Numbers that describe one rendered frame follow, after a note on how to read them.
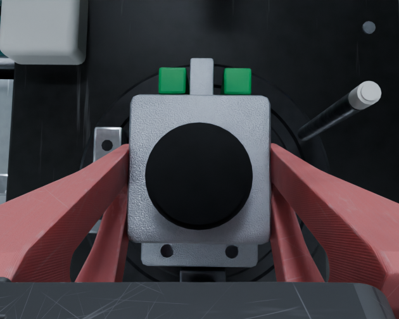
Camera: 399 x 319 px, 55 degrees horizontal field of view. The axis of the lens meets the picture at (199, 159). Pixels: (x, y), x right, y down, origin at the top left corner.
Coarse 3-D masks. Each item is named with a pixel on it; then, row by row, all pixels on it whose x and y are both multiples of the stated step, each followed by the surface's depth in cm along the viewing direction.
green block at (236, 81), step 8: (224, 72) 16; (232, 72) 16; (240, 72) 16; (248, 72) 16; (224, 80) 16; (232, 80) 16; (240, 80) 16; (248, 80) 16; (224, 88) 16; (232, 88) 16; (240, 88) 16; (248, 88) 16
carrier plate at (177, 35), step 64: (128, 0) 24; (192, 0) 24; (256, 0) 24; (320, 0) 24; (384, 0) 24; (128, 64) 24; (256, 64) 24; (320, 64) 24; (384, 64) 23; (64, 128) 23; (384, 128) 23; (384, 192) 23; (320, 256) 22
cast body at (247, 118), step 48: (144, 96) 12; (192, 96) 12; (240, 96) 12; (144, 144) 12; (192, 144) 11; (240, 144) 11; (144, 192) 11; (192, 192) 10; (240, 192) 10; (144, 240) 11; (192, 240) 11; (240, 240) 11
